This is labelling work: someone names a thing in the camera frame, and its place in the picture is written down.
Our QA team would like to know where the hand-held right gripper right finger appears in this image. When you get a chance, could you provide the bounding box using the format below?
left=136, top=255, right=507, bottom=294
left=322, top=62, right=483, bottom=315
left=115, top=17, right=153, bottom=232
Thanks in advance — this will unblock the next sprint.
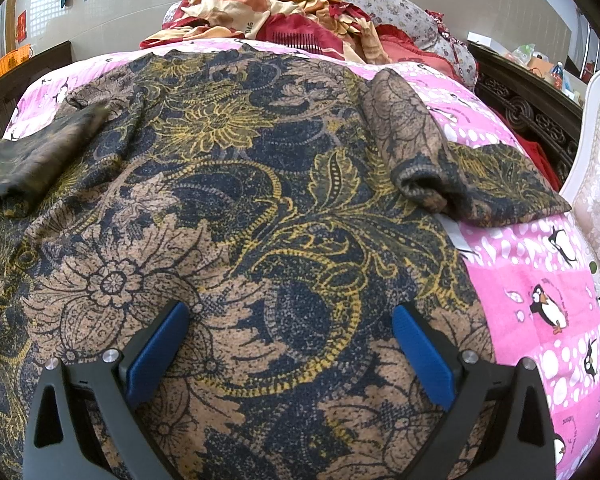
left=391, top=303, right=560, bottom=480

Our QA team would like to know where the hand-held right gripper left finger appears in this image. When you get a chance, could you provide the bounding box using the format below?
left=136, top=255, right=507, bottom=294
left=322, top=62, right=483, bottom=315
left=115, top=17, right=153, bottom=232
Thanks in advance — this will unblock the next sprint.
left=22, top=301, right=191, bottom=480

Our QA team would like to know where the brown floral patterned garment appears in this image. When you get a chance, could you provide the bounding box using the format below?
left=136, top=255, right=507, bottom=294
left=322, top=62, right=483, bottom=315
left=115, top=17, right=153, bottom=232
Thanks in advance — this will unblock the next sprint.
left=0, top=45, right=573, bottom=480

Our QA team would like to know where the pink penguin print blanket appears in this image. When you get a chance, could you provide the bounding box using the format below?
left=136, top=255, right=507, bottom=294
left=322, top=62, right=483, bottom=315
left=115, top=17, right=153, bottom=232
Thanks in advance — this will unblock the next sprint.
left=2, top=37, right=600, bottom=480

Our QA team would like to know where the red cloth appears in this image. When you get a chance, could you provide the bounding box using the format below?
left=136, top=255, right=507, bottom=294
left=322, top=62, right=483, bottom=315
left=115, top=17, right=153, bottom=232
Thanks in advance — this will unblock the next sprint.
left=500, top=110, right=562, bottom=192

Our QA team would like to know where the dark carved wooden headboard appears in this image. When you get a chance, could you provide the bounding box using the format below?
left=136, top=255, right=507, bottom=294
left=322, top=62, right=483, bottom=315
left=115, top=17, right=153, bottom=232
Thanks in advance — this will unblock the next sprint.
left=467, top=42, right=588, bottom=191

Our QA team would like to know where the dark wooden furniture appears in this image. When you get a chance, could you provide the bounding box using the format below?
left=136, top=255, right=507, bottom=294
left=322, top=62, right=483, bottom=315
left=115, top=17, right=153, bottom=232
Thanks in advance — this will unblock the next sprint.
left=0, top=41, right=73, bottom=146

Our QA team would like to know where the cardboard box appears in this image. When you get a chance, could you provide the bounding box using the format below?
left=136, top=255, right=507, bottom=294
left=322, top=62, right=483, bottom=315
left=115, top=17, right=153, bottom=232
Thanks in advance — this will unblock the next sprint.
left=527, top=55, right=556, bottom=79

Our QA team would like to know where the orange plastic basket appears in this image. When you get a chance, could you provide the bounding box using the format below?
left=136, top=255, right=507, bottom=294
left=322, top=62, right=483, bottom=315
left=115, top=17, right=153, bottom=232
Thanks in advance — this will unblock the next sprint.
left=0, top=44, right=33, bottom=80

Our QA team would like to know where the red and yellow crumpled quilt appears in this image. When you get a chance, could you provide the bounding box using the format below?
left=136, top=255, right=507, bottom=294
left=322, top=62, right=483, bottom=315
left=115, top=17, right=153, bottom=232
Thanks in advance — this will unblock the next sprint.
left=140, top=0, right=461, bottom=81

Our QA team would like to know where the steel railing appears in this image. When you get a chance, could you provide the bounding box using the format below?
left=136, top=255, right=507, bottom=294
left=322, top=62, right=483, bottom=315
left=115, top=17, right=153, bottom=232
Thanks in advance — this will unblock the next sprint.
left=575, top=10, right=600, bottom=83

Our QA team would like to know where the grey floral pillow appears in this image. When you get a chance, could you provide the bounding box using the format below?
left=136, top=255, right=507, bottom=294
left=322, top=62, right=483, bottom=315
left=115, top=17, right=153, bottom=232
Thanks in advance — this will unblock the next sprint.
left=162, top=0, right=481, bottom=86

